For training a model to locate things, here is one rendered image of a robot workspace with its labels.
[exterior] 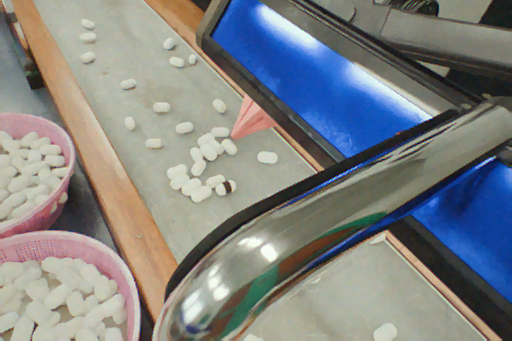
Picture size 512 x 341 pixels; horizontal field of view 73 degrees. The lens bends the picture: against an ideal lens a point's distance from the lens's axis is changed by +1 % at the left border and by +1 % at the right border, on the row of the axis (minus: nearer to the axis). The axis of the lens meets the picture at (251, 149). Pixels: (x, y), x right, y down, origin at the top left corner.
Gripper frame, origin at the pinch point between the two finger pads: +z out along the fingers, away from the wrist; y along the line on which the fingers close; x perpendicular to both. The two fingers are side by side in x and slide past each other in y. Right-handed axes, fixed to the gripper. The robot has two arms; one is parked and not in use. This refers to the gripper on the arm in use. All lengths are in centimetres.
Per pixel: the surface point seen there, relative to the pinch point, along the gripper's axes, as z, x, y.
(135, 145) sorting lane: 15.3, -1.3, -13.3
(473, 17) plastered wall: -135, 147, -52
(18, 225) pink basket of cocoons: 30.1, -14.6, -4.0
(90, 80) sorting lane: 16.3, -1.8, -37.3
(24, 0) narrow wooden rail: 19, -7, -78
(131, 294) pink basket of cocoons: 22.0, -9.5, 13.5
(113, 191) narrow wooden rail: 19.3, -7.7, -2.7
